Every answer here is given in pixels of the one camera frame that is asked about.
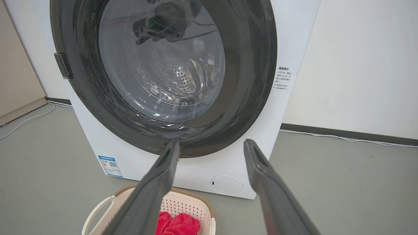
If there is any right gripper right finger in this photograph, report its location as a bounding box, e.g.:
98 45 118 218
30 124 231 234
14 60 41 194
243 139 322 235

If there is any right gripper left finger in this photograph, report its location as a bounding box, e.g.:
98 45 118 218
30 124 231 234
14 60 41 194
102 141 181 235

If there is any cream perforated laundry basket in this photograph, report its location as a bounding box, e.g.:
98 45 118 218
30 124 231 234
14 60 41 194
81 183 217 235

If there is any red garment with white stripes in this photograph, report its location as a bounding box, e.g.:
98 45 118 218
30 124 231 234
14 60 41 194
155 211 201 235

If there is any round white filter cover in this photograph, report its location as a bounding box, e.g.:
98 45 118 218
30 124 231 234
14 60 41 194
210 175 244 196

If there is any blue energy label sticker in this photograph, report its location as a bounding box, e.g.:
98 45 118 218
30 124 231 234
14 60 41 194
98 155 123 178

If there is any white front-load washing machine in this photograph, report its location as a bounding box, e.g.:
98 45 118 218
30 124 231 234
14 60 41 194
3 0 322 200

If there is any black baseboard strip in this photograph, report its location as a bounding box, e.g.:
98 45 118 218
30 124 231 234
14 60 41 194
45 97 72 106
281 123 418 146

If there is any black text warning sticker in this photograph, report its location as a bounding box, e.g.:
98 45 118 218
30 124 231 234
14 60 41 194
273 66 294 92

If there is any steel washer drum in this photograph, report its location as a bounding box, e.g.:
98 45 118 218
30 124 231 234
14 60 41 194
98 0 226 123

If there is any black round washer door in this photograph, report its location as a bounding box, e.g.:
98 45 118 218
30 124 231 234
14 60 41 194
50 0 278 158

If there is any white floor cable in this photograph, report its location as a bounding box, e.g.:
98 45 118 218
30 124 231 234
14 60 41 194
0 101 73 141
280 129 418 148

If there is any black door handle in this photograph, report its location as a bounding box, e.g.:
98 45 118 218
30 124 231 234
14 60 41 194
54 52 73 80

